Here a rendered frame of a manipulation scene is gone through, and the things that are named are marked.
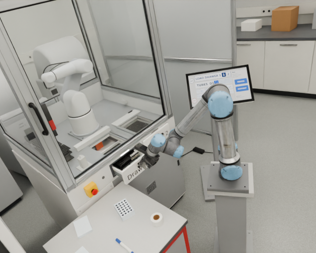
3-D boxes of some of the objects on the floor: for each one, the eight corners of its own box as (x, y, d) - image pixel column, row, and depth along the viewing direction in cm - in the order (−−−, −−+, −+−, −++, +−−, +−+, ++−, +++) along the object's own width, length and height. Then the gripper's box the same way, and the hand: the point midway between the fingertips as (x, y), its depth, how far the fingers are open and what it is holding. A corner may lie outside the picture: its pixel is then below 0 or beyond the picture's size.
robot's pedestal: (252, 231, 216) (254, 161, 177) (253, 266, 192) (256, 195, 153) (215, 227, 225) (209, 160, 186) (212, 260, 201) (204, 191, 162)
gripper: (152, 162, 151) (143, 176, 168) (164, 152, 157) (155, 167, 174) (142, 152, 153) (134, 167, 170) (154, 142, 159) (146, 158, 176)
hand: (142, 163), depth 171 cm, fingers closed on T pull, 3 cm apart
